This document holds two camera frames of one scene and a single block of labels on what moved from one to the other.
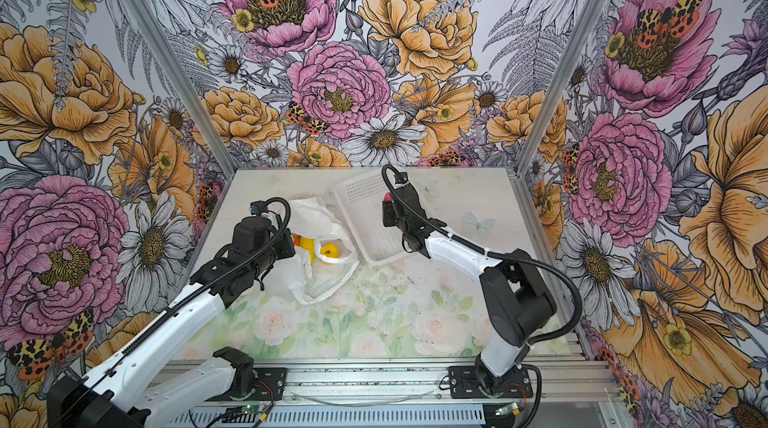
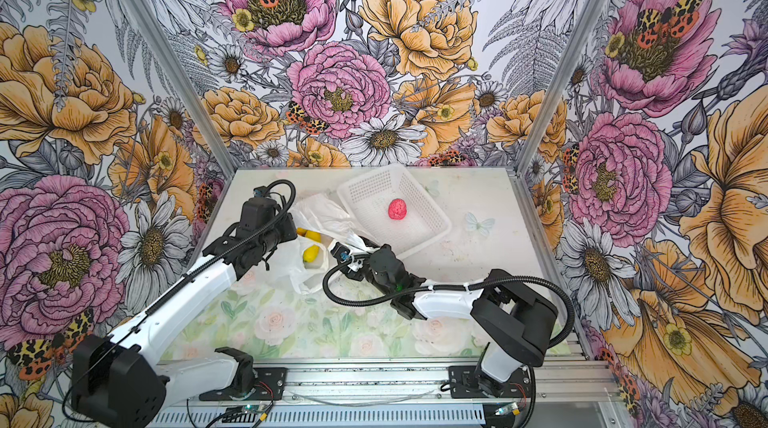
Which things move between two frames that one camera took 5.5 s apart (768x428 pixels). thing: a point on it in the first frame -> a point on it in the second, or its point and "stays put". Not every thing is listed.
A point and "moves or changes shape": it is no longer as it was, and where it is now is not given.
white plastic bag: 334,257 moves or changes shape
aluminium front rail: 424,382 stays put
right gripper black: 387,209 -> 369,245
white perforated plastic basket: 361,200 stays put
